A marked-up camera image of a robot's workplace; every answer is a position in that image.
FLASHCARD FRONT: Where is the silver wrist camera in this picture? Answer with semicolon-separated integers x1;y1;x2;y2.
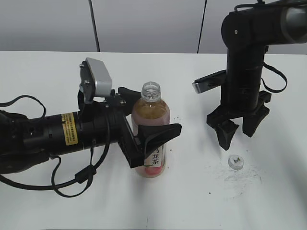
192;70;226;94
80;57;112;104

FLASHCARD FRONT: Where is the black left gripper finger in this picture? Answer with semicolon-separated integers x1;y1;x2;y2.
118;87;141;116
138;123;182;158

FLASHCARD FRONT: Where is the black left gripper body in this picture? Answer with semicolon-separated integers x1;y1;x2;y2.
77;90;144;168

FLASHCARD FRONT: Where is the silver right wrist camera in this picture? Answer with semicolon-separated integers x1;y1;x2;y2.
192;70;226;94

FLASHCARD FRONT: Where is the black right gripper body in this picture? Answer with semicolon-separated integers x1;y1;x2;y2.
206;91;272;128

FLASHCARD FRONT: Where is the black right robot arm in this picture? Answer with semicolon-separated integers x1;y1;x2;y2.
203;0;307;150

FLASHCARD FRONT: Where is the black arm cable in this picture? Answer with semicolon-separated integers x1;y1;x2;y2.
0;95;110;198
260;61;288;93

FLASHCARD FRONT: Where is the white bottle cap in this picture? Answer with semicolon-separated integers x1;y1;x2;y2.
228;155;244;171

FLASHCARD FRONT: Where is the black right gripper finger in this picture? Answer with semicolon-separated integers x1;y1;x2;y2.
242;109;269;137
214;120;239;150

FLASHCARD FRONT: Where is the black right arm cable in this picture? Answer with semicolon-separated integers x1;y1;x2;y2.
260;61;288;93

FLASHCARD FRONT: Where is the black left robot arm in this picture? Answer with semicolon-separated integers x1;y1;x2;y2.
0;87;182;174

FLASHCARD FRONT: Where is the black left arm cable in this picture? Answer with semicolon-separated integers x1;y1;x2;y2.
0;95;110;198

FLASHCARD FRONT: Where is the oolong tea bottle pink label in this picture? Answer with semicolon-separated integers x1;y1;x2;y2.
131;81;171;178

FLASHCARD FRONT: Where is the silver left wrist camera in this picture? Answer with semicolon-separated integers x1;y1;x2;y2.
80;57;112;104

